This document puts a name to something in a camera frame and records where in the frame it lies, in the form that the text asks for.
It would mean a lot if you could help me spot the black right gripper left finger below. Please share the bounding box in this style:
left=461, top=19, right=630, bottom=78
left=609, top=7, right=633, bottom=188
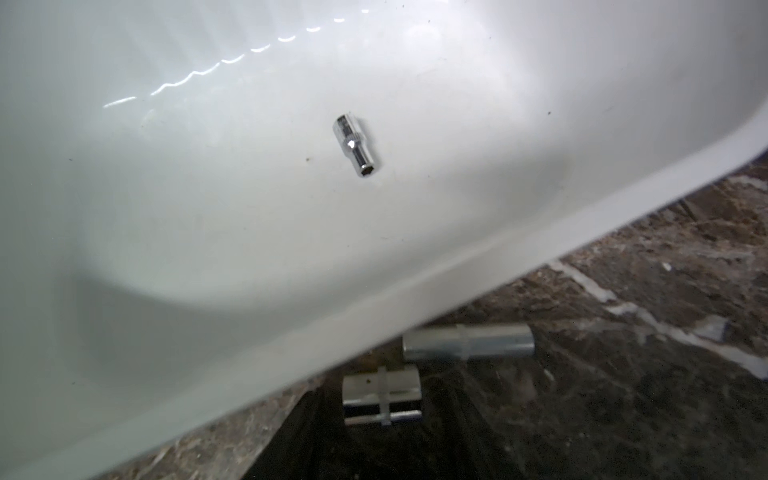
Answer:
left=242, top=384, right=354, bottom=479

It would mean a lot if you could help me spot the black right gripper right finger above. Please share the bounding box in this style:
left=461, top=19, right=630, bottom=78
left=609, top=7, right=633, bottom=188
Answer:
left=420, top=367, right=524, bottom=479

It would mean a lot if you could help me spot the long chrome socket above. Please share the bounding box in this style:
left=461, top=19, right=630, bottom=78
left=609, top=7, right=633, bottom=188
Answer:
left=402, top=323, right=535, bottom=362

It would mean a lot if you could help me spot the white plastic storage box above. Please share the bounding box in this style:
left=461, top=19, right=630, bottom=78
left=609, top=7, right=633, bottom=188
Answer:
left=1, top=1, right=767, bottom=479

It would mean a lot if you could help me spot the small chrome socket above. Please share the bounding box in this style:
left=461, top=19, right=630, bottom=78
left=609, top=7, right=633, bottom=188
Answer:
left=333, top=114, right=375, bottom=177

